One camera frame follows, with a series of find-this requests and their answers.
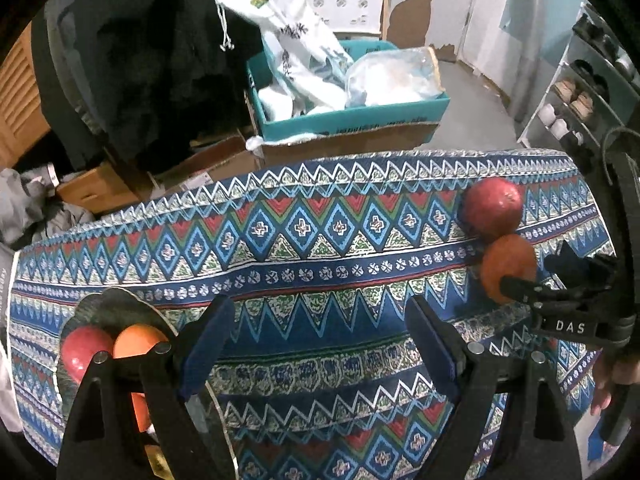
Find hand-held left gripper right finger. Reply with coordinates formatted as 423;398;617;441
406;295;576;480

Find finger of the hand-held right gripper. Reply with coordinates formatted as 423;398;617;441
500;275;618;311
542;240;621;291

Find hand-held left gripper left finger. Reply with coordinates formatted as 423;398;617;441
57;294;237;480

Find orange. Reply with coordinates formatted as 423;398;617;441
131;392;153;433
114;324;171;361
481;234;538;305

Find dark glass plate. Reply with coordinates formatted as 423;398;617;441
56;287;238;480

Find large red apple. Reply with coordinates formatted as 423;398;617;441
61;326;118;383

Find person's right hand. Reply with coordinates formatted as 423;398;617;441
590;350;626;416

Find small red apple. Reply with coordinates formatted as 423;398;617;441
459;177;525;238

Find blue patterned blanket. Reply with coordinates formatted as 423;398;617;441
9;147;618;480

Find group of shoes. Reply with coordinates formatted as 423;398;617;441
537;12;638;147

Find flat cardboard box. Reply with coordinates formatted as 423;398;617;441
147;135;266;193

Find white shoe rack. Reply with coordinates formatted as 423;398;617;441
515;2;640;161

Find brown cardboard box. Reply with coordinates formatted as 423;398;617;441
257;121;441;166

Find grey clothes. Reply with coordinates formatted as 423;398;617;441
0;162;96;248

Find teal box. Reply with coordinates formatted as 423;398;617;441
246;40;451;142

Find clear plastic bag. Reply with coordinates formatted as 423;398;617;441
345;46;446;108

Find dark hanging clothes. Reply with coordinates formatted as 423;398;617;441
30;0;281;171

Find wooden slatted cabinet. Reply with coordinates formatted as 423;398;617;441
0;20;53;168

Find white printed cloth bag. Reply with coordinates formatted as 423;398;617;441
192;0;356;121

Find white patterned storage bin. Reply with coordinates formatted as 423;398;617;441
300;0;388;38

